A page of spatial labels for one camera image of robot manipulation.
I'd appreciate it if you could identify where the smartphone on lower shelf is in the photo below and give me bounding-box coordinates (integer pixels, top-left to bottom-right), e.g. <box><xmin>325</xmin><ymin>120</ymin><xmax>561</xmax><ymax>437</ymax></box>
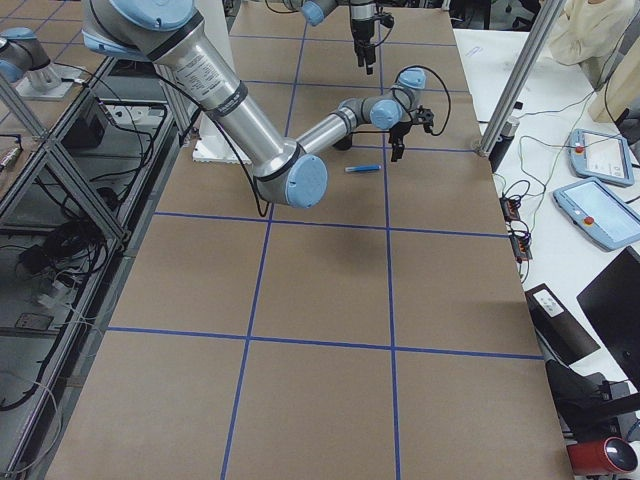
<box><xmin>15</xmin><ymin>312</ymin><xmax>54</xmax><ymax>331</ymax></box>

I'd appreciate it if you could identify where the aluminium frame rack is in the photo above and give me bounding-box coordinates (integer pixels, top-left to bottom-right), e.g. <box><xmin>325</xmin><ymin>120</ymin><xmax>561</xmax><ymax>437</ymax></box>
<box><xmin>0</xmin><ymin>54</ymin><xmax>136</xmax><ymax>261</ymax></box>

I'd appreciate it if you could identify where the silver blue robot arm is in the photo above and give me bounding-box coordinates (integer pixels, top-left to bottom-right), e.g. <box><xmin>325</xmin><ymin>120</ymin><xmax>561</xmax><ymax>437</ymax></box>
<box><xmin>82</xmin><ymin>1</ymin><xmax>433</xmax><ymax>208</ymax></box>
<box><xmin>282</xmin><ymin>0</ymin><xmax>380</xmax><ymax>75</ymax></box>

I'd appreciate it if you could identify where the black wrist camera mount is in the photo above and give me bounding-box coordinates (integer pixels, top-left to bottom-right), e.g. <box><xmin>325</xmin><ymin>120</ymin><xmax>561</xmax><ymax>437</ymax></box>
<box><xmin>375</xmin><ymin>7</ymin><xmax>395</xmax><ymax>30</ymax></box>
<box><xmin>412</xmin><ymin>105</ymin><xmax>435</xmax><ymax>136</ymax></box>

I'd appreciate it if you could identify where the dark brown flat box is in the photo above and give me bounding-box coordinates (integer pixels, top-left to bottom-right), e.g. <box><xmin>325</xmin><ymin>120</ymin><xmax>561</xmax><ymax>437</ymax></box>
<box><xmin>525</xmin><ymin>284</ymin><xmax>600</xmax><ymax>364</ymax></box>

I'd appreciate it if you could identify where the blue marker pen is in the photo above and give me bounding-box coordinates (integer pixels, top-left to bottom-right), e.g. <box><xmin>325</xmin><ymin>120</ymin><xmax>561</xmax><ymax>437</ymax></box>
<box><xmin>344</xmin><ymin>164</ymin><xmax>381</xmax><ymax>174</ymax></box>

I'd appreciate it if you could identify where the left black braided cable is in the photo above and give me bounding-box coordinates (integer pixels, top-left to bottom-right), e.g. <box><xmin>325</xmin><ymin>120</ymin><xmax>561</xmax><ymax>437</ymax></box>
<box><xmin>264</xmin><ymin>0</ymin><xmax>396</xmax><ymax>51</ymax></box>

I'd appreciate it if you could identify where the blue teach pendant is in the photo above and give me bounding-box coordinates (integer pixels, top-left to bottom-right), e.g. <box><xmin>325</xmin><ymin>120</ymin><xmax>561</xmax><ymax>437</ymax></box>
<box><xmin>552</xmin><ymin>177</ymin><xmax>639</xmax><ymax>251</ymax></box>
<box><xmin>568</xmin><ymin>129</ymin><xmax>635</xmax><ymax>187</ymax></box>

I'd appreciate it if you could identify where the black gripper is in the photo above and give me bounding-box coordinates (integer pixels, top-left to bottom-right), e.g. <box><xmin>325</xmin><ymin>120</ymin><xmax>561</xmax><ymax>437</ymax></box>
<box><xmin>389</xmin><ymin>120</ymin><xmax>413</xmax><ymax>162</ymax></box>
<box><xmin>349</xmin><ymin>2</ymin><xmax>376</xmax><ymax>75</ymax></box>

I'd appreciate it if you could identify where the black mesh pen cup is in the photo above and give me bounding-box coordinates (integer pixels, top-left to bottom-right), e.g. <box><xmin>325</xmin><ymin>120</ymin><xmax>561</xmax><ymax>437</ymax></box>
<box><xmin>333</xmin><ymin>138</ymin><xmax>352</xmax><ymax>151</ymax></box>

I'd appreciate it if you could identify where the background blue grey robot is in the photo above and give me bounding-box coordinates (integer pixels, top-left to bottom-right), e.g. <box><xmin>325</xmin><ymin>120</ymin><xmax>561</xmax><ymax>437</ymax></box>
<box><xmin>1</xmin><ymin>27</ymin><xmax>61</xmax><ymax>92</ymax></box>

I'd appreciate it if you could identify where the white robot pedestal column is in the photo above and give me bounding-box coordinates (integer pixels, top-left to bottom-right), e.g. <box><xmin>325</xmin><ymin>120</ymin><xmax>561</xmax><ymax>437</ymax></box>
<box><xmin>193</xmin><ymin>0</ymin><xmax>247</xmax><ymax>164</ymax></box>

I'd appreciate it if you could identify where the black monitor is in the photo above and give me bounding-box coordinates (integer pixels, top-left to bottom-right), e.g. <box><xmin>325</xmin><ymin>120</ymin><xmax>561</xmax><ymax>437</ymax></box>
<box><xmin>577</xmin><ymin>247</ymin><xmax>639</xmax><ymax>388</ymax></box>

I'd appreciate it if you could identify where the aluminium frame post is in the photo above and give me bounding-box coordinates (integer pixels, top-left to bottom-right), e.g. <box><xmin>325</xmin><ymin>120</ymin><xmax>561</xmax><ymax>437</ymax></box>
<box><xmin>475</xmin><ymin>0</ymin><xmax>564</xmax><ymax>157</ymax></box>

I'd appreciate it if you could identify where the lower blue teach pendant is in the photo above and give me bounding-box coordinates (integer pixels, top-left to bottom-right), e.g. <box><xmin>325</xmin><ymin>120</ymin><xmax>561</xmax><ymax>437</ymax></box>
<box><xmin>552</xmin><ymin>177</ymin><xmax>639</xmax><ymax>251</ymax></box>

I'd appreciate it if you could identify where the upper blue teach pendant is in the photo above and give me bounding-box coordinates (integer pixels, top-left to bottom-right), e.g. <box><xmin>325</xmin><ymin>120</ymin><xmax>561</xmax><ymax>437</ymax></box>
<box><xmin>568</xmin><ymin>129</ymin><xmax>635</xmax><ymax>187</ymax></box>

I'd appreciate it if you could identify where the black electronics board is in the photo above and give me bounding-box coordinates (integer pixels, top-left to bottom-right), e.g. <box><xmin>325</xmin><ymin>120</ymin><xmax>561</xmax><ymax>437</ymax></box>
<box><xmin>509</xmin><ymin>232</ymin><xmax>533</xmax><ymax>263</ymax></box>
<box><xmin>499</xmin><ymin>197</ymin><xmax>521</xmax><ymax>222</ymax></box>

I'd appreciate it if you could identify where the red cylindrical bottle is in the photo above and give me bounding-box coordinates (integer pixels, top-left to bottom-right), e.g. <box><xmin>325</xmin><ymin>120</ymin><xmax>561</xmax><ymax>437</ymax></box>
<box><xmin>566</xmin><ymin>437</ymin><xmax>639</xmax><ymax>476</ymax></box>

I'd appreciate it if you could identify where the person in cream clothing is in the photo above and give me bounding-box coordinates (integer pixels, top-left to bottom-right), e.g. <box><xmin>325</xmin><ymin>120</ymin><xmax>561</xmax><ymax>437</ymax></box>
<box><xmin>548</xmin><ymin>0</ymin><xmax>635</xmax><ymax>65</ymax></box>

